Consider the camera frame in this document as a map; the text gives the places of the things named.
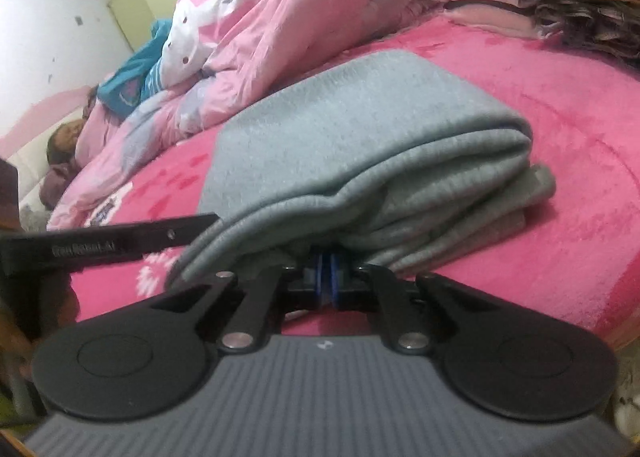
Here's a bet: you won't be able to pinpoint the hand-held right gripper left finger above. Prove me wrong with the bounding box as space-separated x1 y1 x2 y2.
150 249 327 355

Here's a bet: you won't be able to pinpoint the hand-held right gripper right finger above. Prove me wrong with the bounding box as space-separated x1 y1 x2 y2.
327 249 493 355

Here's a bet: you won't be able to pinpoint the grey sweatpants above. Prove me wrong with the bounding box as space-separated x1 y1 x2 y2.
165 49 557 290

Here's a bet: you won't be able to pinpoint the purple padded cloth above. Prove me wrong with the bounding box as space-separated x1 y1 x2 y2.
40 159 83 210

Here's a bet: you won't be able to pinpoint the pink and white headboard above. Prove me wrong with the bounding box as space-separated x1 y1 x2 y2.
0 87 96 218

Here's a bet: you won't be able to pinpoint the teal printed cloth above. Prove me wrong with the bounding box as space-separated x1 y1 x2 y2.
97 19 173 118

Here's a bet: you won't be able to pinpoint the pink floral bed sheet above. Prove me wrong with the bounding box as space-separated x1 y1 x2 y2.
47 12 640 353

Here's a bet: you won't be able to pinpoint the pink patchwork quilt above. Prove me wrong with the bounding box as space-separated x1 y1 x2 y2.
47 0 441 230

